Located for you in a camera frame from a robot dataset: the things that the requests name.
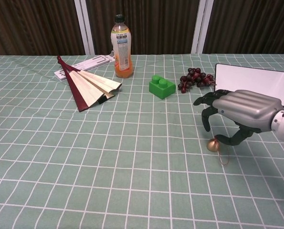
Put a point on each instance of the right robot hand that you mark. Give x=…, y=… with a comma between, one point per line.
x=246, y=105

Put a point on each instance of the small golden bell with loop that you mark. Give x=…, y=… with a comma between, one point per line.
x=213, y=145

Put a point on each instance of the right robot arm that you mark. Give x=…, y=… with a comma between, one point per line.
x=283, y=124

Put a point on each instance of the white board with black edge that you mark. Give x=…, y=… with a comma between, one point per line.
x=254, y=82

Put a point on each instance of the dark red grape bunch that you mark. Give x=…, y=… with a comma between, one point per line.
x=194, y=78

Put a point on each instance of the green toy building block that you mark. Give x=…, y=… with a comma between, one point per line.
x=162, y=87

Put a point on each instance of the orange juice plastic bottle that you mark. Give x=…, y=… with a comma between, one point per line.
x=122, y=50

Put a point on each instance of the green checkered tablecloth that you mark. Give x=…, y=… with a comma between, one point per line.
x=108, y=155

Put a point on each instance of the maroon and cream folding fan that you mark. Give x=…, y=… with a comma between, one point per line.
x=87, y=84

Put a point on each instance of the white partition frame post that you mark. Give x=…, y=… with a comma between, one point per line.
x=84, y=26
x=200, y=26

